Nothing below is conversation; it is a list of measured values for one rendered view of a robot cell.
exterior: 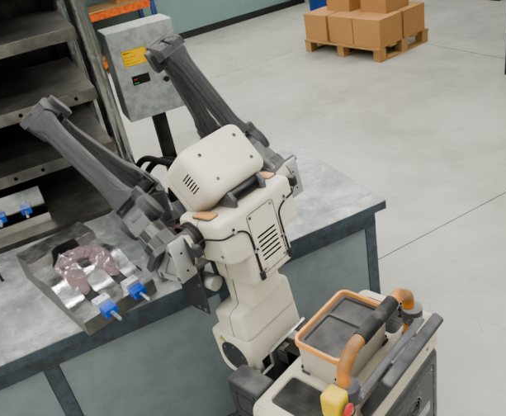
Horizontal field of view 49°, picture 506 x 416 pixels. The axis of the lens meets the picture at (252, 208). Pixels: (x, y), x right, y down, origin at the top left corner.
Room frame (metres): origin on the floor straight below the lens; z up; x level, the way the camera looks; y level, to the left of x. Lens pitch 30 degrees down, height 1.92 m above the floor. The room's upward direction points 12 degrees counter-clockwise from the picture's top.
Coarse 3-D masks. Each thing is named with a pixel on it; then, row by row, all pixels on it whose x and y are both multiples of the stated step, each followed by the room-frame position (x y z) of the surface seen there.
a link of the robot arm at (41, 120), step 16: (32, 112) 1.36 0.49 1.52; (48, 112) 1.36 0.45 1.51; (32, 128) 1.34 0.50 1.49; (48, 128) 1.34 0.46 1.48; (64, 144) 1.31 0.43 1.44; (80, 144) 1.34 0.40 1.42; (80, 160) 1.29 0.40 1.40; (96, 160) 1.31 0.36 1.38; (96, 176) 1.27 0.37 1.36; (112, 176) 1.29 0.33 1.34; (112, 192) 1.25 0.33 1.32; (128, 192) 1.24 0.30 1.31; (144, 192) 1.27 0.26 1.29; (112, 208) 1.24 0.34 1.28; (144, 208) 1.21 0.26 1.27; (160, 208) 1.24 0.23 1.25
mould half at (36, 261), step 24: (48, 240) 1.80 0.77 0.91; (96, 240) 1.79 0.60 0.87; (24, 264) 1.69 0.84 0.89; (48, 264) 1.68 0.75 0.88; (120, 264) 1.60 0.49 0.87; (48, 288) 1.54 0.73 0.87; (72, 288) 1.50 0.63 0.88; (96, 288) 1.50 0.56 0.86; (120, 288) 1.48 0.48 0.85; (72, 312) 1.41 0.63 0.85; (96, 312) 1.38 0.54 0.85; (120, 312) 1.41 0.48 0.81
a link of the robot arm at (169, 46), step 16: (160, 48) 1.58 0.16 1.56; (176, 48) 1.57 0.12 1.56; (176, 64) 1.56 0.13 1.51; (192, 64) 1.56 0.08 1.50; (192, 80) 1.55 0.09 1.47; (208, 80) 1.56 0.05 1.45; (208, 96) 1.54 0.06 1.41; (224, 112) 1.53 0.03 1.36; (240, 128) 1.52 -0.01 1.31; (256, 128) 1.53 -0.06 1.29
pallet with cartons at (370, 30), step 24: (336, 0) 6.61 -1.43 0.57; (360, 0) 6.35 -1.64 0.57; (384, 0) 6.04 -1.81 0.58; (408, 0) 6.20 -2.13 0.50; (312, 24) 6.70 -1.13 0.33; (336, 24) 6.36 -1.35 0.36; (360, 24) 6.04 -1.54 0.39; (384, 24) 5.86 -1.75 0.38; (408, 24) 6.06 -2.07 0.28; (312, 48) 6.74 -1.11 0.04; (360, 48) 6.02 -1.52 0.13; (384, 48) 5.83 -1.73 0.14; (408, 48) 6.04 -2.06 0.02
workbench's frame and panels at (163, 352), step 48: (336, 240) 1.76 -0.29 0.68; (336, 288) 1.75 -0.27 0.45; (96, 336) 1.43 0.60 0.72; (144, 336) 1.49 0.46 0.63; (192, 336) 1.54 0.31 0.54; (0, 384) 1.32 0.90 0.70; (48, 384) 1.37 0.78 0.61; (96, 384) 1.41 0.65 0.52; (144, 384) 1.47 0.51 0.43; (192, 384) 1.52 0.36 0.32
